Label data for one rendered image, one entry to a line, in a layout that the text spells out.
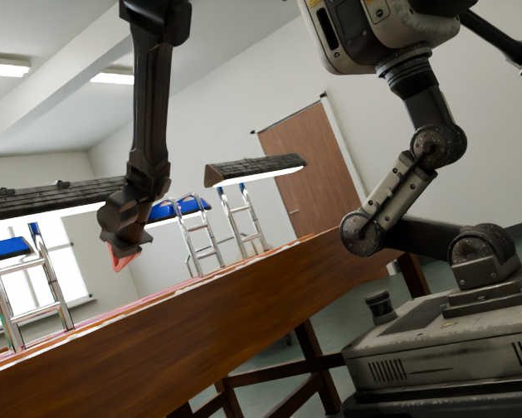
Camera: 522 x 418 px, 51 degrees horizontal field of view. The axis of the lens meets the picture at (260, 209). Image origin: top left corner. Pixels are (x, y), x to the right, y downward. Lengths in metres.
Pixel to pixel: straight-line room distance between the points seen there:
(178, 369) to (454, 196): 4.96
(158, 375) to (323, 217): 5.34
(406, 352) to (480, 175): 4.48
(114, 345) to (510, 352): 0.78
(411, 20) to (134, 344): 0.87
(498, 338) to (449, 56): 4.73
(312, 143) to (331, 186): 0.52
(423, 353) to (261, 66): 5.54
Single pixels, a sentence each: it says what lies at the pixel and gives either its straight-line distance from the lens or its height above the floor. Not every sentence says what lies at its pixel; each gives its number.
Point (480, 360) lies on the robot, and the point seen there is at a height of 0.40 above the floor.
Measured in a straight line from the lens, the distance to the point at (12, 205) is 1.30.
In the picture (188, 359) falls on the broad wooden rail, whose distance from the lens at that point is 1.08.
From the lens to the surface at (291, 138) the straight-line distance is 6.35.
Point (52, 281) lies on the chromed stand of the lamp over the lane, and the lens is 1.52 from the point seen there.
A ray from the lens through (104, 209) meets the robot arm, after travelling 1.10.
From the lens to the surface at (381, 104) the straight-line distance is 5.98.
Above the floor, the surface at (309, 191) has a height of 1.16.
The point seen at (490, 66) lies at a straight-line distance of 5.74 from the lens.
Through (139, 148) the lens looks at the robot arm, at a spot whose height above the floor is 1.05.
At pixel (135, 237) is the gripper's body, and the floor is 0.91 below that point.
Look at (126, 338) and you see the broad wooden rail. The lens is 1.00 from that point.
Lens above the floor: 0.80
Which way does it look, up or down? 3 degrees up
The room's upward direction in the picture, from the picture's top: 21 degrees counter-clockwise
